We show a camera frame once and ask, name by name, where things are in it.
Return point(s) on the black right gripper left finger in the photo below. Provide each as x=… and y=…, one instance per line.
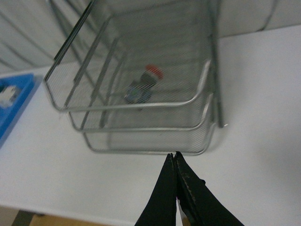
x=161, y=207

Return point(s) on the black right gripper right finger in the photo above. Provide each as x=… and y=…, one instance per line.
x=197, y=205

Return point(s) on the red push button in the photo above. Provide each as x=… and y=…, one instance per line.
x=139, y=91

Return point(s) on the silver mesh three-tier rack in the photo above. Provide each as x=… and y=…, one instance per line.
x=107, y=49

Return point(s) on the blue plastic tray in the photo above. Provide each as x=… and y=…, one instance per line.
x=28, y=83

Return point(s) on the white terminal block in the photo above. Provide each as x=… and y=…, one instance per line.
x=8, y=95

